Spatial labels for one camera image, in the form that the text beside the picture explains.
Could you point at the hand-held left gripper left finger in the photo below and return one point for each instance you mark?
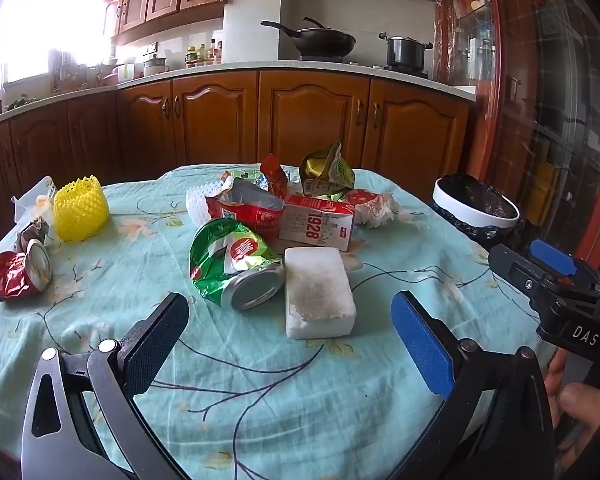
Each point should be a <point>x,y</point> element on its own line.
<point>155,345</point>

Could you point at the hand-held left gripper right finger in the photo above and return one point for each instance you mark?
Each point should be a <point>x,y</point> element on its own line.
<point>422,347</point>

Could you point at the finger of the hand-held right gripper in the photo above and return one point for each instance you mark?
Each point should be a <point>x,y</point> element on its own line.
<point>555,256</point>
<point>512,267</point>

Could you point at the white trash bin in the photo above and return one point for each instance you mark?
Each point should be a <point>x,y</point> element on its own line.
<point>460,211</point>

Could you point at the waste bin with black bag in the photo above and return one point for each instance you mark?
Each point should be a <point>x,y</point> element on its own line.
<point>480,195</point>

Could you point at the white foam block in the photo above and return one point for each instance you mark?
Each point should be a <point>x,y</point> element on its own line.
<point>320,285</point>

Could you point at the white foam fruit net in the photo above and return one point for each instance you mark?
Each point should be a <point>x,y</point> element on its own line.
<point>200,205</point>

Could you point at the red white wrapper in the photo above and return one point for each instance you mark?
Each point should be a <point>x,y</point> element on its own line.
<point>375,207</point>

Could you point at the red snack packet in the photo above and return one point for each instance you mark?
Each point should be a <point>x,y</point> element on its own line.
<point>240,210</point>

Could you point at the green spout pouch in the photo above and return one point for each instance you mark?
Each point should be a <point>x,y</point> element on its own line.
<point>325,170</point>

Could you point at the person's right hand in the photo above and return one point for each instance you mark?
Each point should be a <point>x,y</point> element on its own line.
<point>580,405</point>

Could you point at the crushed green can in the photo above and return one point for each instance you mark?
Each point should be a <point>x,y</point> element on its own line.
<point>220,260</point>

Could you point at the teal floral tablecloth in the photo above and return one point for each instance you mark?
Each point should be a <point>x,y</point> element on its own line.
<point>280,400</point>

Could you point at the yellow foam fruit net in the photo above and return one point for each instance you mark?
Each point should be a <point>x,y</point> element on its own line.
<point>80,210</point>

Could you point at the crushed red can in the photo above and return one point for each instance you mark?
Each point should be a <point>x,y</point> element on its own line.
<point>10,275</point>

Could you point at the crumpled grey wrapper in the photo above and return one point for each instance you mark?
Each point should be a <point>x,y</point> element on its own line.
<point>30,234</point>

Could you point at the red and white carton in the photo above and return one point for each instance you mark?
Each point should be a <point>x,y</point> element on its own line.
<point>310,220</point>

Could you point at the red framed glass cabinet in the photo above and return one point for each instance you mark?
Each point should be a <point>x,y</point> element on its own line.
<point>540,85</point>

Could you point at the small green carton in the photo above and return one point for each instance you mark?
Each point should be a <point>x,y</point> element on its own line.
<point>245,178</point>

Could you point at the white plastic wrapper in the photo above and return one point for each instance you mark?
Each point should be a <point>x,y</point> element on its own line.
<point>34,199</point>

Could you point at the wooden lower cabinets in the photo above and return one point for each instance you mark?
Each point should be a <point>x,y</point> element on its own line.
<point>220,115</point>

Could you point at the steel cooking pot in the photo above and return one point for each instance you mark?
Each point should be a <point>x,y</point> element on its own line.
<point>405,52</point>

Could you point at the gas stove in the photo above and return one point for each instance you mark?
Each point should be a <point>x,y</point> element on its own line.
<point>360,64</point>

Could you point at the small green plant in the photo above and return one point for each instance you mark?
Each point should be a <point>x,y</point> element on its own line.
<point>20,102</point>

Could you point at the white lidded pot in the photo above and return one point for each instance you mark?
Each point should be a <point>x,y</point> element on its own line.
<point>156,66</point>

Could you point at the utensil rack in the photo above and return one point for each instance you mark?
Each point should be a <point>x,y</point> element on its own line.
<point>67,72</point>

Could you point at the kitchen countertop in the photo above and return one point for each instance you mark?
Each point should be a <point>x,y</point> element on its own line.
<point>240,66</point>

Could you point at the black wok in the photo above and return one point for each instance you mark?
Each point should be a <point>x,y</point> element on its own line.
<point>325,42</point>

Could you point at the slim white bottle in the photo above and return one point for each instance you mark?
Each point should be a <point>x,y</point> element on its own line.
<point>1,92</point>

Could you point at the kitchen window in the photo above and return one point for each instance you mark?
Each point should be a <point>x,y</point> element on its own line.
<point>40,15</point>

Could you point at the wall socket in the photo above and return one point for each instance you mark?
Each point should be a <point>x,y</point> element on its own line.
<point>150,47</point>

